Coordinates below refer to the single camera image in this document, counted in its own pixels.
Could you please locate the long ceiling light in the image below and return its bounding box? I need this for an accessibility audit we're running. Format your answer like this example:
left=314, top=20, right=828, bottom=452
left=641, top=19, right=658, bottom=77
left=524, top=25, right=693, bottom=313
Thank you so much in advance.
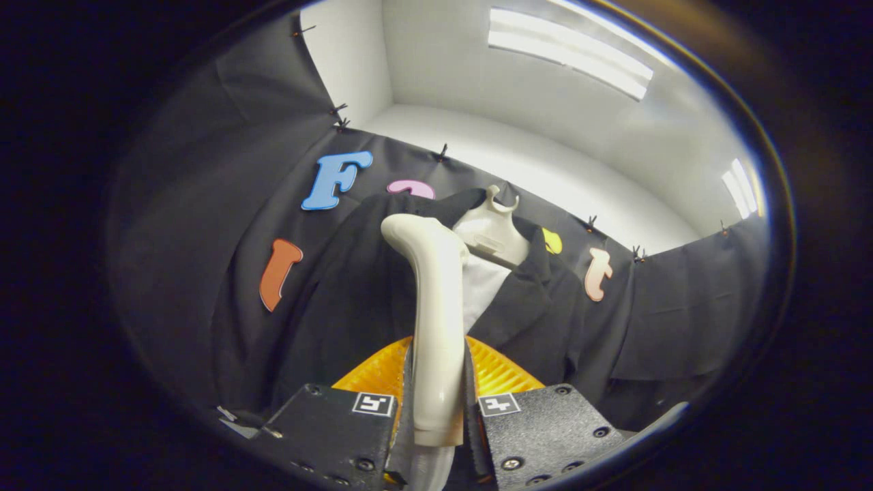
left=487, top=7, right=655, bottom=102

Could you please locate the row of black clips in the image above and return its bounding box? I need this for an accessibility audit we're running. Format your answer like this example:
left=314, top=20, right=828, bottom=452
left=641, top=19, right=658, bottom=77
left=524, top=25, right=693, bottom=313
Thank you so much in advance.
left=292, top=25, right=730, bottom=265

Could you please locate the small ceiling light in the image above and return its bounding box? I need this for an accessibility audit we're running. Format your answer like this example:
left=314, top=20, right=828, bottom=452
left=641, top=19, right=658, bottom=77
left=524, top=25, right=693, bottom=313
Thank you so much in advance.
left=721, top=158, right=759, bottom=220

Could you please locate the white garment steamer head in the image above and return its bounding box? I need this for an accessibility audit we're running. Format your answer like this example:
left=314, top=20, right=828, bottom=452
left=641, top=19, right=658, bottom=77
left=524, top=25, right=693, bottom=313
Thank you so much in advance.
left=380, top=213, right=472, bottom=448

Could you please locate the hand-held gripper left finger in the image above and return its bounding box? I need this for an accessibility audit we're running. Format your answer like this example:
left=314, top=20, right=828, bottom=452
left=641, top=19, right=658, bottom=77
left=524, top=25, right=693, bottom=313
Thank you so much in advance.
left=261, top=336, right=415, bottom=491

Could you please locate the black backdrop cloth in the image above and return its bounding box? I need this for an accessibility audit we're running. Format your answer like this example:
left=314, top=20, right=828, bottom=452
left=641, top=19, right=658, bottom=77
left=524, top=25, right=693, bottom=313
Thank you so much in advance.
left=106, top=14, right=771, bottom=437

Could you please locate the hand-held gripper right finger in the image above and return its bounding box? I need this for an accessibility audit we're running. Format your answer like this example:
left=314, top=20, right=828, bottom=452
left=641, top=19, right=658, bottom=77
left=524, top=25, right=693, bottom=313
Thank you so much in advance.
left=464, top=336, right=626, bottom=491

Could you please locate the black suit jacket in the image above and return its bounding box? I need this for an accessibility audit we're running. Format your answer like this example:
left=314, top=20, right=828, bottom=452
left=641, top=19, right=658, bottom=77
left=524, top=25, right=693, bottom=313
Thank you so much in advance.
left=210, top=189, right=640, bottom=425

